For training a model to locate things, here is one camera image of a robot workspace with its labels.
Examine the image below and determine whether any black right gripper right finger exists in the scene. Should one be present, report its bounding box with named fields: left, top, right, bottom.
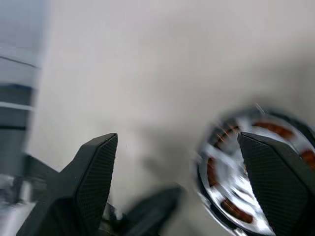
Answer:
left=237, top=131, right=315, bottom=236

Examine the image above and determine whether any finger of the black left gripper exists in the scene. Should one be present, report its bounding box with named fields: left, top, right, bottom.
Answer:
left=122, top=187, right=184, bottom=236

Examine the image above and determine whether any black silver spoked rotor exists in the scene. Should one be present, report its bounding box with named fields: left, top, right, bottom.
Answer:
left=195, top=106, right=315, bottom=236

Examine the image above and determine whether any copper wound motor housing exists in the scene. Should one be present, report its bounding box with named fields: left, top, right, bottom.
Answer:
left=196, top=105, right=315, bottom=236

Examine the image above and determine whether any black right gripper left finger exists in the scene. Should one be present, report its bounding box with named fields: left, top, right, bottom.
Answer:
left=17, top=133, right=119, bottom=236

